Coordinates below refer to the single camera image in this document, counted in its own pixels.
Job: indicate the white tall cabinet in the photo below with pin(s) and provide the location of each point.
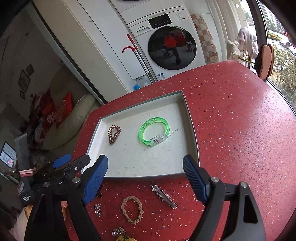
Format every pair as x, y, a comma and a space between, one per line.
94, 38

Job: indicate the brown wooden chair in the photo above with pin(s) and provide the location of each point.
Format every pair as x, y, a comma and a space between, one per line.
264, 61

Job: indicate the checkered hanging cloth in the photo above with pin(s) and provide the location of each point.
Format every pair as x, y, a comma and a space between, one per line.
209, 48

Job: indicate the lower white washing machine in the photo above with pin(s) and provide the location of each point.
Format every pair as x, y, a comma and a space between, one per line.
169, 41

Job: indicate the pink towel on rack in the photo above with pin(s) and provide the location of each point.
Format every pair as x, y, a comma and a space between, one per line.
247, 41

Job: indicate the black claw hair clip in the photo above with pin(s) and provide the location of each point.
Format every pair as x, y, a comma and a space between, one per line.
99, 194

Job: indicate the grey jewelry tray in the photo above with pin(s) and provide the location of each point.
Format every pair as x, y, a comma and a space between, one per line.
116, 136

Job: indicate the beige green sofa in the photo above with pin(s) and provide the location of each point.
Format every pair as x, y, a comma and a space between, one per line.
63, 139

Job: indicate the wall picture frames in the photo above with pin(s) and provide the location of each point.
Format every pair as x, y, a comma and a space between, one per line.
24, 80

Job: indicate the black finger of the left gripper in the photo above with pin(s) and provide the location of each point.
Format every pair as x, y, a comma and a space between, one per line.
77, 165

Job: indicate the green translucent bangle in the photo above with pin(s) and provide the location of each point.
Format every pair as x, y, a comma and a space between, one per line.
154, 131

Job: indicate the red handled mop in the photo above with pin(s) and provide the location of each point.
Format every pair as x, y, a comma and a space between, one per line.
136, 52

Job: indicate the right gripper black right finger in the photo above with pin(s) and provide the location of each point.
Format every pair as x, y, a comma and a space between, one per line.
244, 221

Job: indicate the silver rhinestone hair clip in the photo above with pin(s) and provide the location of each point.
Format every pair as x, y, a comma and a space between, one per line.
163, 196

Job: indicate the red embroidered cushion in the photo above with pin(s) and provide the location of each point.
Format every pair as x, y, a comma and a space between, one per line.
63, 109

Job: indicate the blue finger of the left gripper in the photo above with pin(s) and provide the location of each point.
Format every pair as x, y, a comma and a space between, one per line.
62, 160

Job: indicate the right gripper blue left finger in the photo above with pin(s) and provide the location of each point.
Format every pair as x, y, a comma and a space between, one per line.
81, 193

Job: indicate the silver crystal earring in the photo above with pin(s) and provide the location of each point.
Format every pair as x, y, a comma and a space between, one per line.
97, 209
118, 231

